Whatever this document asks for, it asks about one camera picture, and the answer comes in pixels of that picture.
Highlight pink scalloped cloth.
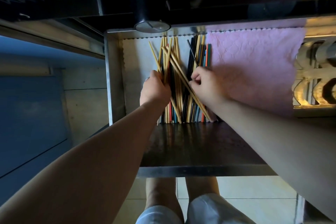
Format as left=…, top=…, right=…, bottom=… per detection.
left=205, top=27, right=307, bottom=117

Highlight thin black chopstick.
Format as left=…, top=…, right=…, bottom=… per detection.
left=187, top=39, right=199, bottom=69

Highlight bunch of wooden chopsticks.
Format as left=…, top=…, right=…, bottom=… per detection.
left=148, top=36, right=182, bottom=124

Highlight person's right forearm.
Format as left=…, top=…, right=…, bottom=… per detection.
left=207, top=96, right=336, bottom=222

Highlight ornate metal stand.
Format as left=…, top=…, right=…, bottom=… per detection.
left=291, top=16, right=336, bottom=117

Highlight white scalloped cloth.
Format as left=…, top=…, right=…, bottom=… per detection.
left=121, top=36, right=219, bottom=125

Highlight black cylindrical container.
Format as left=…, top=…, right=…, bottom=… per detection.
left=132, top=0, right=172, bottom=33

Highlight person's left leg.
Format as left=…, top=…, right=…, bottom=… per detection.
left=145, top=178, right=185, bottom=223

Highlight blue cabinet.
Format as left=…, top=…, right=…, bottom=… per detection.
left=0, top=35, right=106, bottom=202

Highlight person's leg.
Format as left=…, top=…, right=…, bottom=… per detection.
left=185, top=177, right=221, bottom=204
left=145, top=178, right=185, bottom=223

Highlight person's left hand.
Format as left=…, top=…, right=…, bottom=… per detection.
left=140, top=70, right=173, bottom=106

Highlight pile of mixed coloured chopsticks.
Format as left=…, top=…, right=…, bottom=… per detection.
left=157, top=34, right=214, bottom=124

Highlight person's right leg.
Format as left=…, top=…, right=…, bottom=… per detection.
left=185, top=177, right=221, bottom=204

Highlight person's left forearm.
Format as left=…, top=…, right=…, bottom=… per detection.
left=0, top=98, right=168, bottom=224

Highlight white shorts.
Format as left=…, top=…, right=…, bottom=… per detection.
left=135, top=193, right=257, bottom=224

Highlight person's right hand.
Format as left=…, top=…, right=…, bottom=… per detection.
left=190, top=66, right=232, bottom=106

